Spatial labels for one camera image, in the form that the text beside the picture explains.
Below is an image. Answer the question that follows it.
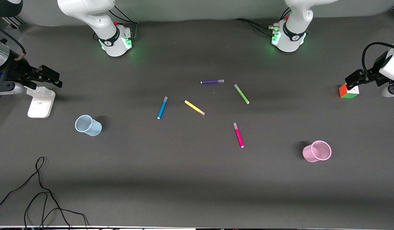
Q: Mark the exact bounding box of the blue marker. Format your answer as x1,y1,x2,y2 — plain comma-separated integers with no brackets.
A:
157,96,168,120

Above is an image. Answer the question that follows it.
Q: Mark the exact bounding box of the colourful puzzle cube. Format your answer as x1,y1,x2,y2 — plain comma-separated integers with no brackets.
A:
339,83,360,99

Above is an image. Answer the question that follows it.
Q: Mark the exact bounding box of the white plastic stand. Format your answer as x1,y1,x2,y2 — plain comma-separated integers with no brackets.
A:
27,87,56,119

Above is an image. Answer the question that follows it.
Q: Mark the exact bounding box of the light blue plastic cup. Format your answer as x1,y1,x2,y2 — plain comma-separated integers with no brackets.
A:
75,115,103,137

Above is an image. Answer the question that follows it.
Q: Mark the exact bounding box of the black rounded object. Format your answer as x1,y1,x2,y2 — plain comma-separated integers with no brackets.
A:
0,0,23,18

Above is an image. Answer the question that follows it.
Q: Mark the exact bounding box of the pink plastic cup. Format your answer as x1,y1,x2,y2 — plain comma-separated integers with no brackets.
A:
302,140,332,163

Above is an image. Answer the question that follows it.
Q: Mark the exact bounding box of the green marker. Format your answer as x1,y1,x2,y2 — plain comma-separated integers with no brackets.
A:
234,84,250,105

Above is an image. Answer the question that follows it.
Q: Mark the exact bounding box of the pink marker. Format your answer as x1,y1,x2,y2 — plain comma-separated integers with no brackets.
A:
233,122,244,148

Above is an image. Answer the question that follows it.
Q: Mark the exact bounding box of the yellow marker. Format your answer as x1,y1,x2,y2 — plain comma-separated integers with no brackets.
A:
184,100,206,116

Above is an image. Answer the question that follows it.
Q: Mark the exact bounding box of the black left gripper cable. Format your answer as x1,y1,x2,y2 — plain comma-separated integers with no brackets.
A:
362,42,394,76

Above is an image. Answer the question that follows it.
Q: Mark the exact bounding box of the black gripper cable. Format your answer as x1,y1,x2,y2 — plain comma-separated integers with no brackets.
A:
0,24,27,62
362,42,394,76

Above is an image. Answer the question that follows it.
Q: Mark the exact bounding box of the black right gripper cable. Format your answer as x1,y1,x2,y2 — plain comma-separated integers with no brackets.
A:
0,24,27,62

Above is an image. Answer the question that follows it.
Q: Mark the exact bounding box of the aluminium frame rail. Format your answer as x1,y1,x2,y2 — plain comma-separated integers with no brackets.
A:
1,16,27,28

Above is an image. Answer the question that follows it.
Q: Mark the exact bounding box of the black right arm base cable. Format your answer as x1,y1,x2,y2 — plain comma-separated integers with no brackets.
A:
108,6,138,41

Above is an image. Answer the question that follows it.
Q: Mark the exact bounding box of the black arm base cable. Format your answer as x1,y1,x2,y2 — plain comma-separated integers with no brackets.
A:
108,6,138,41
233,8,292,36

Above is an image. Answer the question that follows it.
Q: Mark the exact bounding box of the thin black looping cable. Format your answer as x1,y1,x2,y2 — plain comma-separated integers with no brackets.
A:
0,156,89,230

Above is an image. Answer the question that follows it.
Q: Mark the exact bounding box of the black left arm base cable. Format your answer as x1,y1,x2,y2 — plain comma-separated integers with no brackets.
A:
233,8,292,36

